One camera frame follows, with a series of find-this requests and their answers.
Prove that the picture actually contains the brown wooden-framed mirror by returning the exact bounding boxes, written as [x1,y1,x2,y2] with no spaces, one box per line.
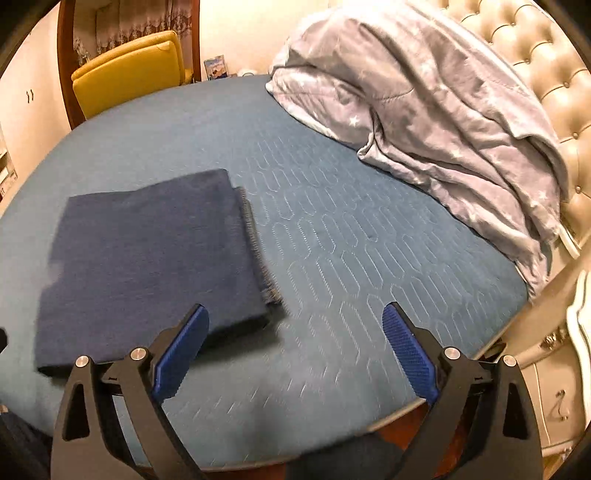
[58,0,204,130]

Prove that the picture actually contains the yellow chair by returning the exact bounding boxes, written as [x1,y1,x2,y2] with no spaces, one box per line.
[71,30,192,120]

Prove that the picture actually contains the dark blue pants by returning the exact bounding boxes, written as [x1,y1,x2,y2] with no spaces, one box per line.
[36,168,284,378]

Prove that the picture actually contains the cluttered wall shelf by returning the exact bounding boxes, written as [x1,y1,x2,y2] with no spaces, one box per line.
[0,134,18,199]

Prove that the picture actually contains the white nightstand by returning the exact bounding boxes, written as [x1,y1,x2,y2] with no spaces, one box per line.
[508,268,591,462]

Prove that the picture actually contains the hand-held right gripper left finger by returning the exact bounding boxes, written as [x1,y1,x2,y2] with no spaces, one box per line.
[51,304,211,480]

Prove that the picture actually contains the cream tufted headboard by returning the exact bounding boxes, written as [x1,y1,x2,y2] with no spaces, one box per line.
[429,0,591,259]

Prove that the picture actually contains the small picture card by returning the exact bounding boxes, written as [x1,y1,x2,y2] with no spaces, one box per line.
[203,55,229,81]

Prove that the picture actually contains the grey star-print duvet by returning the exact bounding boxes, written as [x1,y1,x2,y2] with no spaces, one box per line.
[267,0,571,298]

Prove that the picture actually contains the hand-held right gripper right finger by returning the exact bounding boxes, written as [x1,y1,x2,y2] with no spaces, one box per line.
[382,302,544,480]

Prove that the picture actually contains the bed with blue quilted cover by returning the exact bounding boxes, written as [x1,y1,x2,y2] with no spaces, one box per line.
[0,74,532,469]

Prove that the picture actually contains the dark cloth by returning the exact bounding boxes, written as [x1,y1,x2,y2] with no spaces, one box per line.
[286,436,404,480]

